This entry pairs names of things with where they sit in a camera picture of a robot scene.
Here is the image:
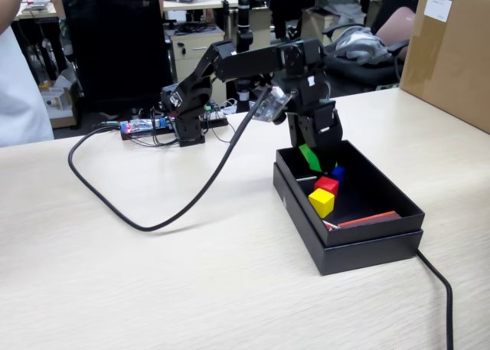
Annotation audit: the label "person in white shirt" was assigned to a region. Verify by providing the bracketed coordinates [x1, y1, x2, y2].
[0, 18, 55, 149]

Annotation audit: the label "red wooden cube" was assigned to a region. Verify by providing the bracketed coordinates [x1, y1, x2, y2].
[314, 175, 341, 198]

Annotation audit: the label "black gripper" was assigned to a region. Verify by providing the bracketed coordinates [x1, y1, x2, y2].
[286, 96, 345, 175]

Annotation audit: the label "small cardboard carton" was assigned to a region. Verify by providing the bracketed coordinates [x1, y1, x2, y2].
[300, 7, 348, 47]

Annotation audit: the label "black open box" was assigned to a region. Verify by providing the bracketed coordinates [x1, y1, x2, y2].
[272, 162, 425, 277]

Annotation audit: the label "black office chair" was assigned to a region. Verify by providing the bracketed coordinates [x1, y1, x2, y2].
[57, 0, 174, 118]

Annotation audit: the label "small white box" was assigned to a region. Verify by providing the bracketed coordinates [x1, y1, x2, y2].
[40, 86, 74, 118]

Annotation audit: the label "bare person forearm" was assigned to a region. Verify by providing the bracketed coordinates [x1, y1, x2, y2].
[0, 0, 22, 35]

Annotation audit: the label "beige drawer cabinet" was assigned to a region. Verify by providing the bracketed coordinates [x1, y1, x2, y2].
[169, 26, 227, 106]

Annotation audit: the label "large cardboard box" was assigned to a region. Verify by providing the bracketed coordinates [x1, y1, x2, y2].
[399, 0, 490, 135]

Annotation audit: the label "grey clothing pile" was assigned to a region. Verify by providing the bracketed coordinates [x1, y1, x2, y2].
[334, 25, 393, 66]

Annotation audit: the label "yellow wooden cube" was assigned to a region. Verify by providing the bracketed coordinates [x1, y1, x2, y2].
[308, 188, 335, 219]

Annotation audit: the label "office chair with pink back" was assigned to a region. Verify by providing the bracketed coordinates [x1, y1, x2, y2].
[322, 5, 418, 90]

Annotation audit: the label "thick black camera cable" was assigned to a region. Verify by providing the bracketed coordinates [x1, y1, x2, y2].
[67, 93, 271, 233]

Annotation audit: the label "blue controller board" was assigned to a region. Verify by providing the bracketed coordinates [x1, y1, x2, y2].
[119, 118, 173, 139]

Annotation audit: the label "black cardboard box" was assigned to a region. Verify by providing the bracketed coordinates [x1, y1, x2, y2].
[275, 138, 426, 248]

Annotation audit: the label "clear wrist camera board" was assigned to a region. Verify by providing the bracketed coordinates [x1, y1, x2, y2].
[251, 86, 296, 124]

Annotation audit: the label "black base bar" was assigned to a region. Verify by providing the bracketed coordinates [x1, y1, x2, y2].
[121, 116, 230, 142]

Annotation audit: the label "orange red flat block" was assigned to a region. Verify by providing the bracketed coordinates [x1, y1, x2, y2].
[336, 210, 402, 229]

